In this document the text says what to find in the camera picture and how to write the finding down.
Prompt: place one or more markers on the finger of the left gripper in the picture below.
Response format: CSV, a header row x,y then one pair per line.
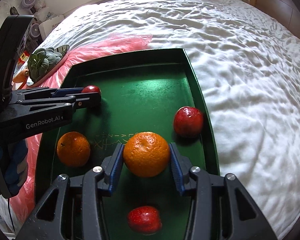
x,y
67,91
85,100

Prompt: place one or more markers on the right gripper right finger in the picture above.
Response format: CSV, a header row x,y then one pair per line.
x,y
203,189

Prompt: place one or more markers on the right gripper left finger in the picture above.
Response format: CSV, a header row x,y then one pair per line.
x,y
99,182

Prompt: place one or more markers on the red plum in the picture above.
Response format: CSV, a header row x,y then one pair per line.
x,y
145,220

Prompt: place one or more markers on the large orange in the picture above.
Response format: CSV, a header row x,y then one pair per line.
x,y
146,154

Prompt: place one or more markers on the large red apple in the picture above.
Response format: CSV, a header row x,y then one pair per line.
x,y
188,121

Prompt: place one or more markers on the blue gloved left hand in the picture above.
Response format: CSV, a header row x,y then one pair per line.
x,y
14,166

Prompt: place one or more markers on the small red fruit in tray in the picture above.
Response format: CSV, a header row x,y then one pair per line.
x,y
91,89

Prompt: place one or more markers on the orange carrot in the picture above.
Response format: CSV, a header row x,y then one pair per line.
x,y
21,76

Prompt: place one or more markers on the dark green leafy vegetable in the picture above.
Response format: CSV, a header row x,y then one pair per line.
x,y
42,61

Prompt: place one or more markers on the white round plate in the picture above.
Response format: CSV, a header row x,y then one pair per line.
x,y
64,48

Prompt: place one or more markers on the red yellow snack packet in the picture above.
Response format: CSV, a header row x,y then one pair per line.
x,y
23,58

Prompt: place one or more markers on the white cardboard box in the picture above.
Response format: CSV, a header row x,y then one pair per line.
x,y
49,25

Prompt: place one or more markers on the lower purple fan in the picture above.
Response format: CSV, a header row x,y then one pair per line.
x,y
34,31

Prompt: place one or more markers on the purple fan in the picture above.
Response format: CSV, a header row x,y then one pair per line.
x,y
27,4
34,31

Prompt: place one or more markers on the pink plastic sheet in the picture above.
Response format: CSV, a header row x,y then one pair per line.
x,y
22,204

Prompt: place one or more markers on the green rectangular tray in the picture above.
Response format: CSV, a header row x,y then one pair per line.
x,y
141,92

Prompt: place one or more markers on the upper purple fan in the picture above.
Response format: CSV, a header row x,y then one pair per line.
x,y
27,4

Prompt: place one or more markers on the wooden headboard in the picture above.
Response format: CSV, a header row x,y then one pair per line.
x,y
284,11

